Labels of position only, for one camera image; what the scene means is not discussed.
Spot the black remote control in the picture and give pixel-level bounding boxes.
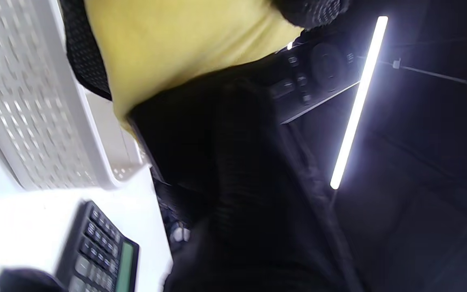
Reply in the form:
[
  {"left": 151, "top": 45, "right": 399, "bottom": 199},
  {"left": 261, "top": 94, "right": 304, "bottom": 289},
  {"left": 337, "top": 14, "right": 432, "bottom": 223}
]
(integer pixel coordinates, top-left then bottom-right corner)
[{"left": 266, "top": 30, "right": 366, "bottom": 124}]

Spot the person's right hand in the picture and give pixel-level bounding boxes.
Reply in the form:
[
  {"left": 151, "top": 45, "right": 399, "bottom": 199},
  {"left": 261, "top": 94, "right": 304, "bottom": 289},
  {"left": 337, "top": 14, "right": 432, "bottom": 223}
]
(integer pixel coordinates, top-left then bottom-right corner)
[{"left": 130, "top": 73, "right": 364, "bottom": 292}]

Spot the white plastic organizer basket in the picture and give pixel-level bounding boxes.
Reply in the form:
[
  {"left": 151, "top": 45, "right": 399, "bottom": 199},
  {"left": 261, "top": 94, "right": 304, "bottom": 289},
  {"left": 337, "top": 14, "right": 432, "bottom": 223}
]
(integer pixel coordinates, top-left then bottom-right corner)
[{"left": 0, "top": 0, "right": 149, "bottom": 191}]

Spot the yellow cleaning cloth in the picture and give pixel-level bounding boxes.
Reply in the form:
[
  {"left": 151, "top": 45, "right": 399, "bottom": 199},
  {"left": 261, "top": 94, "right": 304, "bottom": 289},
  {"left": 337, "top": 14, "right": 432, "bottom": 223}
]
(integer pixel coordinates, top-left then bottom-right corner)
[{"left": 84, "top": 0, "right": 305, "bottom": 130}]

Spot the person's left hand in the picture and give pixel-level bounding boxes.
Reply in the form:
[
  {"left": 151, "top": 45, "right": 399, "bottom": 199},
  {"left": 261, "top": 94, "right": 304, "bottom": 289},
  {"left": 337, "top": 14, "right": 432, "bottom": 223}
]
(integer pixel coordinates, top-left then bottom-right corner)
[{"left": 59, "top": 0, "right": 349, "bottom": 102}]

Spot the ceiling light strip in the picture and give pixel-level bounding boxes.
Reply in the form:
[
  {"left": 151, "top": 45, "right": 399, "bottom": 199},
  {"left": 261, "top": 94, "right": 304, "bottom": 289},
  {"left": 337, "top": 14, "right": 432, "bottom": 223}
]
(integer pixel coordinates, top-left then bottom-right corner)
[{"left": 330, "top": 16, "right": 389, "bottom": 190}]

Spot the black calculator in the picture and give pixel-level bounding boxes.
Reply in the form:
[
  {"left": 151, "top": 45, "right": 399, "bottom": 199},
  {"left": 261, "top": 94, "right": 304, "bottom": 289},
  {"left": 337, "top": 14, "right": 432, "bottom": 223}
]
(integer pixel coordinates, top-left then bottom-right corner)
[{"left": 55, "top": 200, "right": 140, "bottom": 292}]

